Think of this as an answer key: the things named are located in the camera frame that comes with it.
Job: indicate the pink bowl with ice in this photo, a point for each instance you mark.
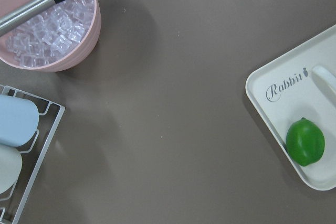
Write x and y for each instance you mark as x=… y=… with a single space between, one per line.
x=77 y=55

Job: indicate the white wire cup rack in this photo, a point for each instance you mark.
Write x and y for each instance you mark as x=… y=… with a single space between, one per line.
x=50 y=113

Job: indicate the steel muddler black tip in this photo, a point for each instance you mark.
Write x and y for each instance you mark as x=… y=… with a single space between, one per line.
x=24 y=13

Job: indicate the cream rectangular tray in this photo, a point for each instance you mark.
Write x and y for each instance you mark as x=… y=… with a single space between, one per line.
x=283 y=92

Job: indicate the blue cup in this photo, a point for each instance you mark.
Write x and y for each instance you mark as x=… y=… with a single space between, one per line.
x=19 y=120

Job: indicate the green lime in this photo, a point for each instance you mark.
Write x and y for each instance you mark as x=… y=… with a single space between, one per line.
x=305 y=142

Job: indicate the white ceramic spoon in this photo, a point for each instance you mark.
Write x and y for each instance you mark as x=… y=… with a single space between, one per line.
x=324 y=80

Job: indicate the white cup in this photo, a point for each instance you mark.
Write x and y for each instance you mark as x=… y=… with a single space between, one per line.
x=11 y=165

